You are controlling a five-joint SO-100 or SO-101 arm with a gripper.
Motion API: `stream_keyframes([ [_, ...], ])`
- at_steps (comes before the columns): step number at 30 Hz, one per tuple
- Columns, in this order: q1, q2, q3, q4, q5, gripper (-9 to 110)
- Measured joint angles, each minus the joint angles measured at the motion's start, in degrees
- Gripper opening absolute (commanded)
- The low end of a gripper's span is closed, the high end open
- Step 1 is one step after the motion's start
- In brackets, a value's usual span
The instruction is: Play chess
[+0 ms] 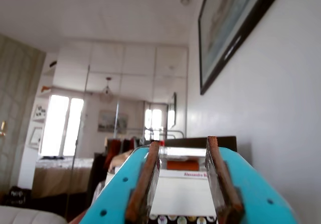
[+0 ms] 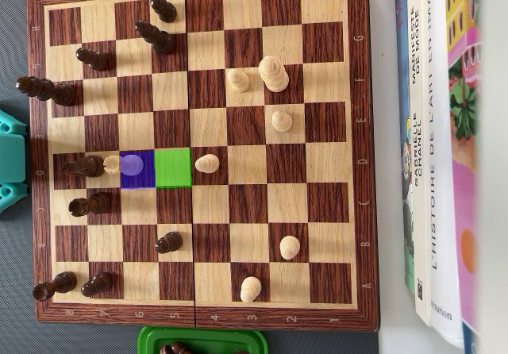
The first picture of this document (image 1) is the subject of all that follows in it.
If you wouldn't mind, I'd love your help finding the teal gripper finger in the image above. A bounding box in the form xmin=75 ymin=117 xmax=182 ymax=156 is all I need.
xmin=82 ymin=141 xmax=161 ymax=224
xmin=205 ymin=135 xmax=299 ymax=224

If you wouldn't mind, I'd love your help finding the white book with red lettering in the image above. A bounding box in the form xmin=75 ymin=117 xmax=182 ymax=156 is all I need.
xmin=159 ymin=170 xmax=209 ymax=180

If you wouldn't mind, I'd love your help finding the clear bottle with red cap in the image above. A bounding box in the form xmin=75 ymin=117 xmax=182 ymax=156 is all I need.
xmin=158 ymin=140 xmax=169 ymax=159

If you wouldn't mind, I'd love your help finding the colourful illustrated book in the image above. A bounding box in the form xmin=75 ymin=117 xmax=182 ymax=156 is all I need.
xmin=149 ymin=214 xmax=218 ymax=224

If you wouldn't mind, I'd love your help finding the orange book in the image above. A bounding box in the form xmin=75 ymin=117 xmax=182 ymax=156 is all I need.
xmin=167 ymin=160 xmax=200 ymax=171

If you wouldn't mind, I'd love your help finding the dark wooden board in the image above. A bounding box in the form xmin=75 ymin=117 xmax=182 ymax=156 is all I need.
xmin=163 ymin=135 xmax=238 ymax=154

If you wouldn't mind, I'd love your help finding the white cushion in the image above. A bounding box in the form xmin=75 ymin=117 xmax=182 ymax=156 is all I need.
xmin=0 ymin=205 xmax=68 ymax=224

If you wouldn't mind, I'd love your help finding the black bag with white print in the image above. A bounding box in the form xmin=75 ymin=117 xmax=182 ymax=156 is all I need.
xmin=0 ymin=183 xmax=33 ymax=207

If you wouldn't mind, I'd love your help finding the mirrored white wardrobe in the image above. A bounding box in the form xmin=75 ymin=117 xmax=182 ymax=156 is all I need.
xmin=54 ymin=44 xmax=189 ymax=199

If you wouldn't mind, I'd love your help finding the beige panelled door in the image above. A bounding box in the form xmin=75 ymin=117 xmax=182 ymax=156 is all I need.
xmin=0 ymin=33 xmax=47 ymax=192

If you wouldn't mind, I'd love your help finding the large dark framed picture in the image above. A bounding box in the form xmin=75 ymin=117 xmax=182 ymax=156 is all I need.
xmin=198 ymin=0 xmax=286 ymax=95

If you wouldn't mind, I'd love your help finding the small framed wall picture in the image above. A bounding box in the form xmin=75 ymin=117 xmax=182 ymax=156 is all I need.
xmin=29 ymin=126 xmax=43 ymax=149
xmin=33 ymin=104 xmax=47 ymax=123

